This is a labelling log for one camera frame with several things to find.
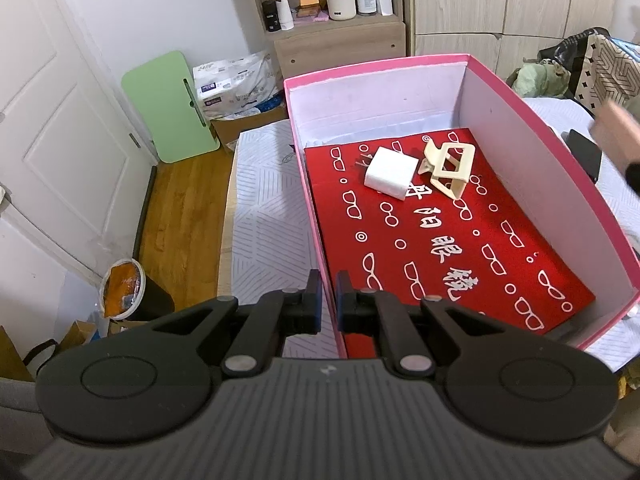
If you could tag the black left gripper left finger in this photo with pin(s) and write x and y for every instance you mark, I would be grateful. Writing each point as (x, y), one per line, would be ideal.
(260, 330)

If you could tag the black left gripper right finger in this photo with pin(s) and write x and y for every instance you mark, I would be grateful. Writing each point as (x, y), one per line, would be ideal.
(381, 316)

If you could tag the pink storage box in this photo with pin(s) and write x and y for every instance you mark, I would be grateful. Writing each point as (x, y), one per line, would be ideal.
(361, 102)

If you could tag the black square case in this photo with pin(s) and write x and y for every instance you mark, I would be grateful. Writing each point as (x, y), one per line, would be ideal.
(587, 154)

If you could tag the red glasses cloth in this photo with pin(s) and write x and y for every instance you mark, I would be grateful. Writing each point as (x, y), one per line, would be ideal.
(481, 252)

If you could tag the white charger plug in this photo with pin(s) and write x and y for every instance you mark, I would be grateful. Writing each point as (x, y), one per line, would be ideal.
(388, 172)

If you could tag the cream hair claw clip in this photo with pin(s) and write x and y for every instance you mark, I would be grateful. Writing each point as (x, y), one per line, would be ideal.
(450, 166)

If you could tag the black trash bin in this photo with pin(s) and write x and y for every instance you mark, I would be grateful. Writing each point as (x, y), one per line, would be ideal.
(128, 294)

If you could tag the cardboard box on floor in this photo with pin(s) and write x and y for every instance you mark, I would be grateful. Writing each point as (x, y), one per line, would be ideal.
(228, 131)

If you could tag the white tissue pack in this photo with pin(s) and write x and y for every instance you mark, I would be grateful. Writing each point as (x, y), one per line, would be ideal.
(228, 87)

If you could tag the green folding board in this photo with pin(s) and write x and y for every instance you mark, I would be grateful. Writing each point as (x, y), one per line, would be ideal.
(163, 94)

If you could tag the white door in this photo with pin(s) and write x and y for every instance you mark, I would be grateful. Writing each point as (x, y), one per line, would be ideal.
(69, 159)

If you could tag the wooden shelf cabinet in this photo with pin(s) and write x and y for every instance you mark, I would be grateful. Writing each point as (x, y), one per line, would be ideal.
(319, 45)

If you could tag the green plush toy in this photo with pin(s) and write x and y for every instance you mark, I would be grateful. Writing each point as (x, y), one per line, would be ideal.
(538, 79)

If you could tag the white tube bottle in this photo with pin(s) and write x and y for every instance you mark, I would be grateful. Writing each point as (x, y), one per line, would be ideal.
(285, 15)

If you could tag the black small bottle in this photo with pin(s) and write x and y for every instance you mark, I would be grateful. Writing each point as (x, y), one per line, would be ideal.
(270, 15)

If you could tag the white jar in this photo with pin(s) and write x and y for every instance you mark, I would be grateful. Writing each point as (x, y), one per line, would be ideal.
(341, 10)

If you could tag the wooden wardrobe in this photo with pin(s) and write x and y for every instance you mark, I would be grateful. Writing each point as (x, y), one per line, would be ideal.
(502, 34)

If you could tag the patterned tote bag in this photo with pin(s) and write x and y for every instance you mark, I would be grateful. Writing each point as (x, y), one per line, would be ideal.
(610, 71)

